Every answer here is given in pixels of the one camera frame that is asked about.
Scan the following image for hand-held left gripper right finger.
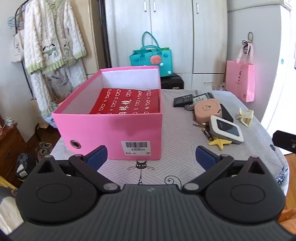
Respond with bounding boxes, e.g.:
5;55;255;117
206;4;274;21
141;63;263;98
181;146;273;193

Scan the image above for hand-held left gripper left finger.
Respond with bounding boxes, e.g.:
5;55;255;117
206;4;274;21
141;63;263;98
30;145;121;193

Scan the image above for pink storage box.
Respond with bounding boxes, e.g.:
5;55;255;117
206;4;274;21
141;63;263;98
52;66;162;161

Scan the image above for white pocket router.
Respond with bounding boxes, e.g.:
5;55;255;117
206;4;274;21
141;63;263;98
209;115;244;144

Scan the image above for yellow hair clip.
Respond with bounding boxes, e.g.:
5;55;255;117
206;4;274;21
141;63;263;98
236;108;254;127

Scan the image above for pink round case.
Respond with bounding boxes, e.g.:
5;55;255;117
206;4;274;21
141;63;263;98
194;98;223;123

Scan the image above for yellow starfish toy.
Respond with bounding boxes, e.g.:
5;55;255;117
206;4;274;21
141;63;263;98
208;137;232;151

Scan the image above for black battery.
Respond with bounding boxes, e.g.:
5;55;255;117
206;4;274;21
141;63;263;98
201;128;213;141

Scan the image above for grey printed tablecloth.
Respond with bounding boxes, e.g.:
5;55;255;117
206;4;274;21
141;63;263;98
50;89;289;193

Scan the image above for black rectangular case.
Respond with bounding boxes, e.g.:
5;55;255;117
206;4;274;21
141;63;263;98
218;103;234;123

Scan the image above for pair of shoes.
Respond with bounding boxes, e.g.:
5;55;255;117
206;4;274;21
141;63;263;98
35;142;54;160

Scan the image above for black calculator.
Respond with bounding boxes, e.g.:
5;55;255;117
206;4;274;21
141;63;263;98
193;92;215;105
173;94;196;108

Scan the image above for brown paper bag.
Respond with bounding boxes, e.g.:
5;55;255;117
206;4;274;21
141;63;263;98
30;97;50;129

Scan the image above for black floor bag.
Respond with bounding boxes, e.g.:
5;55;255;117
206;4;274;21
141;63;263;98
15;153;37;180

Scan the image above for pink paper bag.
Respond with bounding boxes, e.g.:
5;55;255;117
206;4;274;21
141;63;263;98
225;44;255;103

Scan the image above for black suitcase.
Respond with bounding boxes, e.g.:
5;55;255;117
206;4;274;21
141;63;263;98
160;73;185;90

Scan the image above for fluffy white pants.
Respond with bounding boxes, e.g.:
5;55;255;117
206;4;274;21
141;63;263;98
30;61;88;116

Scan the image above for wooden nightstand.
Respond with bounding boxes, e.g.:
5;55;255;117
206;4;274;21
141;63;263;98
0;120;29;183

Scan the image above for teal tote bag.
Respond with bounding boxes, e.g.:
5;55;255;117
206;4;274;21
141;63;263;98
129;31;174;77

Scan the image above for white refrigerator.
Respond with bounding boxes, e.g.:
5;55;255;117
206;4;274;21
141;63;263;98
227;0;296;137

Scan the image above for black clothes rack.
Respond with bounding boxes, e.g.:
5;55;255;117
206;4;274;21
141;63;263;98
14;0;112;102

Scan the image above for fluffy white green jacket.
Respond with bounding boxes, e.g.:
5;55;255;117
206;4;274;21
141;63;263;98
23;0;87;75

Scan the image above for white wardrobe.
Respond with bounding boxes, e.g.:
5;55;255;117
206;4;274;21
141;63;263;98
105;0;228;91

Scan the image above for white tote bag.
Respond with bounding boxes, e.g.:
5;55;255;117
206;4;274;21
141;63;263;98
10;30;26;63

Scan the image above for wire hangers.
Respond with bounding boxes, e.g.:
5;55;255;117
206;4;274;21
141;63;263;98
7;14;25;30

